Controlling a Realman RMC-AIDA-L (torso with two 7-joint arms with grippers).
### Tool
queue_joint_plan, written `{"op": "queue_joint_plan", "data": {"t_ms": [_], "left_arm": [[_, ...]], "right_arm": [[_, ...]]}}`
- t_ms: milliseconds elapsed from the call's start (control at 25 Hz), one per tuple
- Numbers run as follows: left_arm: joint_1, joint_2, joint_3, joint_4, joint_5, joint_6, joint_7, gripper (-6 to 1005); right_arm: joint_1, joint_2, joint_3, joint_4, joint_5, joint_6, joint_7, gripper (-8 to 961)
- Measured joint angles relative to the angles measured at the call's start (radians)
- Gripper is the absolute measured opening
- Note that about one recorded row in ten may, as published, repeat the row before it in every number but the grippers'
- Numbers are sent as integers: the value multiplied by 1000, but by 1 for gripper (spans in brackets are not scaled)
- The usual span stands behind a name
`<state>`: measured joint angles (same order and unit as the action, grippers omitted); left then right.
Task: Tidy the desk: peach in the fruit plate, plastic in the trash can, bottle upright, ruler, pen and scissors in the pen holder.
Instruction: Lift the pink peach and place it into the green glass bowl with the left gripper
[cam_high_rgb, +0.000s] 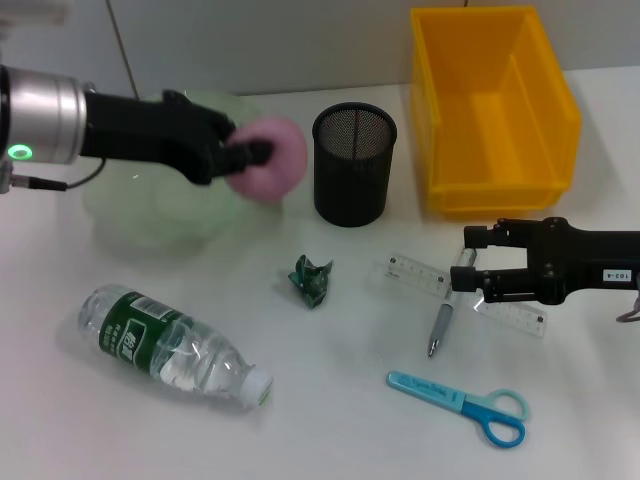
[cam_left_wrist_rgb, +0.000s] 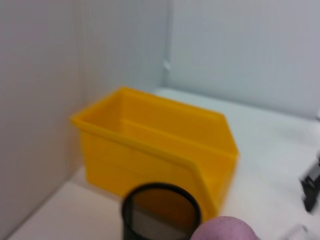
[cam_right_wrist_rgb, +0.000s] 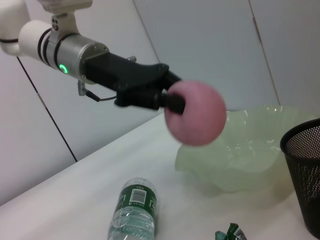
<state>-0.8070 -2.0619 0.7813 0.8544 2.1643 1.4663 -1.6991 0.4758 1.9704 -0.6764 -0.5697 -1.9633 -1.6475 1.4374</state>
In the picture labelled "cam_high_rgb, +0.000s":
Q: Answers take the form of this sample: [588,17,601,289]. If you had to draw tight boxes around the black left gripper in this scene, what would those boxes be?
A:
[82,89,276,187]

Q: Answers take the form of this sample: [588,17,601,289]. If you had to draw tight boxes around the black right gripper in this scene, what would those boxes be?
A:
[449,217,640,306]

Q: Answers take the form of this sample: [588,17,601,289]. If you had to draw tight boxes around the pink peach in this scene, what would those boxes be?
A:
[224,115,309,202]

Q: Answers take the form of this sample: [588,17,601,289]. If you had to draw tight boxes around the green plastic wrapper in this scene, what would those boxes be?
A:
[287,253,335,309]

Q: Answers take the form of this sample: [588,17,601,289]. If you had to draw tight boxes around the clear green label water bottle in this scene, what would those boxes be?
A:
[77,283,275,411]

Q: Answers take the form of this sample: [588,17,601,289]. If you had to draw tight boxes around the clear plastic ruler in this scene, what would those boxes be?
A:
[372,254,548,340]

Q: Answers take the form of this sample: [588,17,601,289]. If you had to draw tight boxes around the silver pen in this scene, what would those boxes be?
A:
[427,248,479,357]

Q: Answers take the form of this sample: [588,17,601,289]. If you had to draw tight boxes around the green glass fruit plate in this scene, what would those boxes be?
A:
[79,88,289,257]

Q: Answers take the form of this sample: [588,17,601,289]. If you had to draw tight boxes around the black mesh pen holder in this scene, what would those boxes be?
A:
[311,101,398,227]

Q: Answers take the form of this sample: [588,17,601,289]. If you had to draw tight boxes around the blue scissors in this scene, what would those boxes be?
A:
[386,369,532,449]

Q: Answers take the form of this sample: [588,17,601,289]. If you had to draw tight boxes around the yellow plastic bin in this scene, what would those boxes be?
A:
[410,5,584,221]

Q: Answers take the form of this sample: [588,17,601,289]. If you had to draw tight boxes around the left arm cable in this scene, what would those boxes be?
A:
[9,159,107,192]

